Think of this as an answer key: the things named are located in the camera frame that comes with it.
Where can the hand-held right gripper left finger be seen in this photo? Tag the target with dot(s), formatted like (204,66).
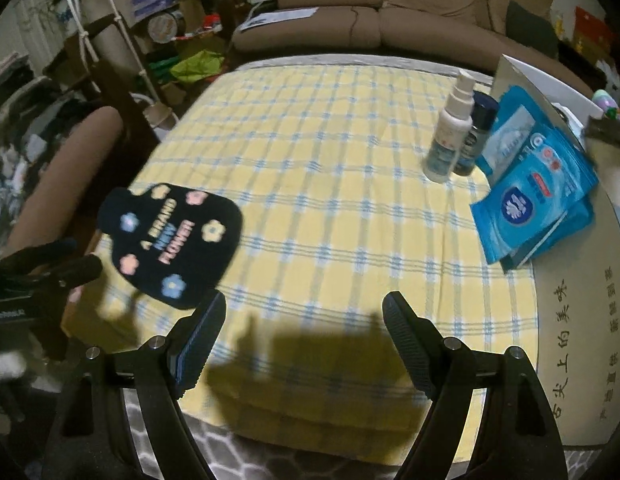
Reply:
(200,345)

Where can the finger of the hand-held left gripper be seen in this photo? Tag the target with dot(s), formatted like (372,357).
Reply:
(75,270)
(40,255)

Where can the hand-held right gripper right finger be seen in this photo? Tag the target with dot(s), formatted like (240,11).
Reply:
(407,345)

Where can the black flowered hot water bottle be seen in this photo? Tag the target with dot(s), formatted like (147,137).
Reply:
(170,240)

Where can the grey cardboard box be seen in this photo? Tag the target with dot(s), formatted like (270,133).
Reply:
(579,335)

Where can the brown padded chair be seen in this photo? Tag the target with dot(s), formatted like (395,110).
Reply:
(60,175)

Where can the yellow plaid tablecloth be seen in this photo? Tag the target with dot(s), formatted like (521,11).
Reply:
(315,185)

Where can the white spray bottle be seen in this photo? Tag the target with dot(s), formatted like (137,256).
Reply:
(447,135)

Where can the dark blue spray can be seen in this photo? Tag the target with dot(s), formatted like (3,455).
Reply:
(477,130)

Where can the green bag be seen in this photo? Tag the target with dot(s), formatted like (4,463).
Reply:
(197,65)

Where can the light blue wet wipes packet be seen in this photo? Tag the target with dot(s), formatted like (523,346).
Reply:
(512,120)

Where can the round printed tin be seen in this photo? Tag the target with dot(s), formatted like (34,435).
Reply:
(165,27)

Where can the purple green container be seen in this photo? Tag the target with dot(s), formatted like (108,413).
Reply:
(607,102)

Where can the white paper sheet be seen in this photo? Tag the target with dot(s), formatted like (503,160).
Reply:
(275,17)

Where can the grey cushion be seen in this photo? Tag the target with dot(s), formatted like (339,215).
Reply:
(532,30)

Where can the red box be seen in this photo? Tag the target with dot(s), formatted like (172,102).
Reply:
(592,27)

